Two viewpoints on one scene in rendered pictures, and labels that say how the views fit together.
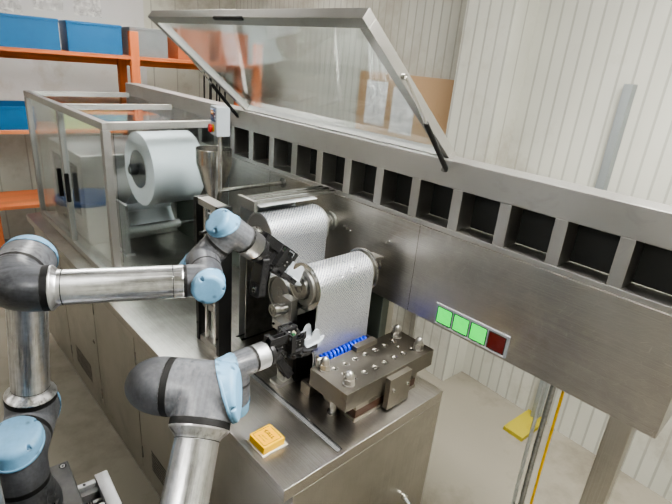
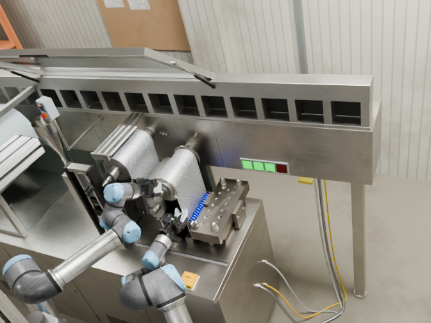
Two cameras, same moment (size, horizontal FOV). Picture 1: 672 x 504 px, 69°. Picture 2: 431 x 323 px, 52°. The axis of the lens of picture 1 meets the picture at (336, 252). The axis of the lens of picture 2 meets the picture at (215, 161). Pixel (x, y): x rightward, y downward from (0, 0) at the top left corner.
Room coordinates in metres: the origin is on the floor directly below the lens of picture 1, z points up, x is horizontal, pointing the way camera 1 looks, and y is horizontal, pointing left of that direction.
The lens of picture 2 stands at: (-0.32, 0.15, 2.57)
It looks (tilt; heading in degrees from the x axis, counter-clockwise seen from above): 37 degrees down; 348
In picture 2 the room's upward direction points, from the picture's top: 15 degrees counter-clockwise
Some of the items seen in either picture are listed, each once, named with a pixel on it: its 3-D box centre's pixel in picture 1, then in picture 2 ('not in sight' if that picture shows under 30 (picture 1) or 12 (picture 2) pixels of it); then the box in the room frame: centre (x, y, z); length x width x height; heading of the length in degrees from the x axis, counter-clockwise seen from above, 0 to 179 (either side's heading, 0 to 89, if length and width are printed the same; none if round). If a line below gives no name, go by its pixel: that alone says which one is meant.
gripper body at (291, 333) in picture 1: (283, 344); (170, 228); (1.22, 0.13, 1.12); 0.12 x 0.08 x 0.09; 134
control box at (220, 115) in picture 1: (217, 120); (46, 108); (1.75, 0.45, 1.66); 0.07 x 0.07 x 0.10; 32
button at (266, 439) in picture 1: (266, 439); (188, 279); (1.06, 0.14, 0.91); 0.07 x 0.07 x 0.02; 44
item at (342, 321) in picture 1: (342, 323); (192, 195); (1.38, -0.04, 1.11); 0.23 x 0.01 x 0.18; 134
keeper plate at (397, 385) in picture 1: (397, 388); (239, 214); (1.27, -0.23, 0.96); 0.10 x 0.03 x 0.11; 134
